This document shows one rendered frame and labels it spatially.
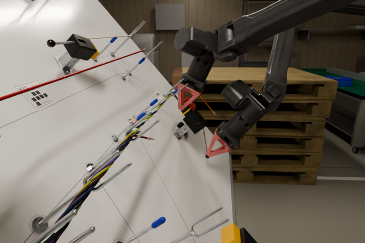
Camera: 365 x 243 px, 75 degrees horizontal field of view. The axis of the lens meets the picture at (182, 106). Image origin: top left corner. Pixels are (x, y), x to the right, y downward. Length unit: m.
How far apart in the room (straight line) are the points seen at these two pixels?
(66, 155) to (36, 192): 0.07
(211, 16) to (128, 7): 2.17
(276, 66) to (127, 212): 0.56
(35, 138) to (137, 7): 6.58
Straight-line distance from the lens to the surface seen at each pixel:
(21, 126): 0.39
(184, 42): 0.60
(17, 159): 0.36
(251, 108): 0.66
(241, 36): 0.57
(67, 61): 0.53
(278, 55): 0.79
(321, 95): 2.37
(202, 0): 6.76
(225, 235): 0.48
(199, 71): 0.65
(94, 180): 0.27
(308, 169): 2.58
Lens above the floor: 1.35
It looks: 16 degrees down
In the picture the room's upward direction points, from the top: straight up
